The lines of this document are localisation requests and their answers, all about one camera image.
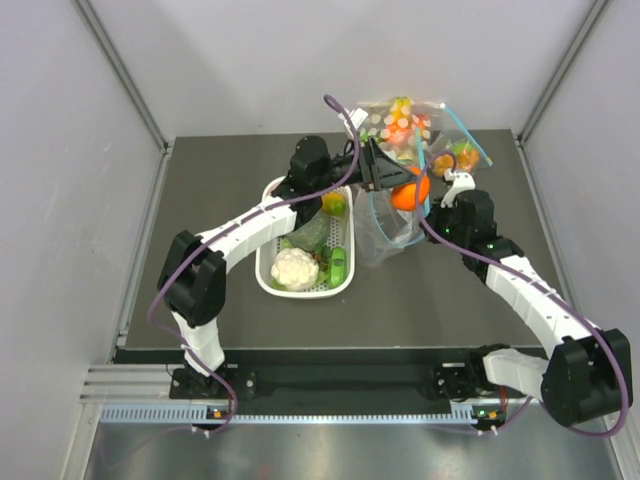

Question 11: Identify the green fake cucumber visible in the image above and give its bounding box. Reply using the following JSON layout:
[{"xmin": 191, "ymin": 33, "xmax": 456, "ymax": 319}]
[{"xmin": 327, "ymin": 247, "xmax": 347, "ymax": 289}]

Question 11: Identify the white fake cauliflower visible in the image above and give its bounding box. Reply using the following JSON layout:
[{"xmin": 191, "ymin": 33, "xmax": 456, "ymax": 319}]
[{"xmin": 271, "ymin": 248, "xmax": 319, "ymax": 292}]

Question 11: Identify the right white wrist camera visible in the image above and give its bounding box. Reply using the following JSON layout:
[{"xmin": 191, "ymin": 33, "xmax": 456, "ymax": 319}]
[{"xmin": 440, "ymin": 169, "xmax": 476, "ymax": 208}]

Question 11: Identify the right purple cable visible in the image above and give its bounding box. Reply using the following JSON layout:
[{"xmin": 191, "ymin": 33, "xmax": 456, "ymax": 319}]
[{"xmin": 414, "ymin": 149, "xmax": 630, "ymax": 440}]

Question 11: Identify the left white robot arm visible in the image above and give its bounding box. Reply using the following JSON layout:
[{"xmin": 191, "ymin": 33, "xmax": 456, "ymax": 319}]
[{"xmin": 157, "ymin": 136, "xmax": 417, "ymax": 397}]

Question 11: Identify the small zip bag with oranges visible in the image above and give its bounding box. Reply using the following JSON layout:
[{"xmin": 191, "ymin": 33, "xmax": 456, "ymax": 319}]
[{"xmin": 428, "ymin": 130, "xmax": 493, "ymax": 177}]

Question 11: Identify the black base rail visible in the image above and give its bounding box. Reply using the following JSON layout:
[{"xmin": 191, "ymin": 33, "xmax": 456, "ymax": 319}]
[{"xmin": 167, "ymin": 347, "xmax": 546, "ymax": 404}]

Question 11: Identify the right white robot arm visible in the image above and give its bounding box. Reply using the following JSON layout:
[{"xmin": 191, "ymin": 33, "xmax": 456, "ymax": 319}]
[{"xmin": 423, "ymin": 190, "xmax": 633, "ymax": 438}]

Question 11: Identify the purple cable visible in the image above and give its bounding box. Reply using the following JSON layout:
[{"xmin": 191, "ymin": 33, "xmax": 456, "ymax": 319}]
[
  {"xmin": 414, "ymin": 149, "xmax": 630, "ymax": 440},
  {"xmin": 146, "ymin": 93, "xmax": 364, "ymax": 434}
]

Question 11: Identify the polka dot fruit bag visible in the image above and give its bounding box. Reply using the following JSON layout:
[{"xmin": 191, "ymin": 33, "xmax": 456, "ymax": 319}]
[{"xmin": 355, "ymin": 96, "xmax": 445, "ymax": 149}]

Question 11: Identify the clear zip bag with vegetables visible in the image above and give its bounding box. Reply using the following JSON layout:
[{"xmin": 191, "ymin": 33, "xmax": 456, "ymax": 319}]
[{"xmin": 353, "ymin": 190, "xmax": 424, "ymax": 268}]

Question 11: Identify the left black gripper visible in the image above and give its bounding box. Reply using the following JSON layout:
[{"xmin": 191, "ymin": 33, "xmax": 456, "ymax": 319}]
[{"xmin": 313, "ymin": 135, "xmax": 418, "ymax": 192}]

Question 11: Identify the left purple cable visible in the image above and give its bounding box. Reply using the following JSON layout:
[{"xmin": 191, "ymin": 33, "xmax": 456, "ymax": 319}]
[{"xmin": 146, "ymin": 93, "xmax": 364, "ymax": 434}]

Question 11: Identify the orange fake tangerine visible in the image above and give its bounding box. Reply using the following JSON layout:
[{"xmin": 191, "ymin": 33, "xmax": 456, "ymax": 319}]
[{"xmin": 390, "ymin": 176, "xmax": 431, "ymax": 212}]

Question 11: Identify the white perforated plastic basket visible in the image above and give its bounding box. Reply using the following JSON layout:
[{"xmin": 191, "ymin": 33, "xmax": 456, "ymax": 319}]
[{"xmin": 254, "ymin": 186, "xmax": 356, "ymax": 300}]

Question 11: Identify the yellow orange fake mango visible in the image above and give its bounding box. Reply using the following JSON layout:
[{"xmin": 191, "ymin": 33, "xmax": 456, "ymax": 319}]
[{"xmin": 321, "ymin": 192, "xmax": 348, "ymax": 217}]

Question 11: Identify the grey cable duct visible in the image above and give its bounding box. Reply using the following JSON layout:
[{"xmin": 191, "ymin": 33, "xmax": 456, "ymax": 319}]
[{"xmin": 99, "ymin": 404, "xmax": 501, "ymax": 426}]

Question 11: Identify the green fake melon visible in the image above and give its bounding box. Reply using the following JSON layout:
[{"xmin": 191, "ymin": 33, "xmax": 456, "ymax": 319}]
[{"xmin": 286, "ymin": 211, "xmax": 331, "ymax": 251}]

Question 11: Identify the zip bag with dragon fruit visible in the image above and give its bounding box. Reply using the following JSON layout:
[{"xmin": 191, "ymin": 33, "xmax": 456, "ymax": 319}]
[{"xmin": 388, "ymin": 142, "xmax": 433, "ymax": 169}]

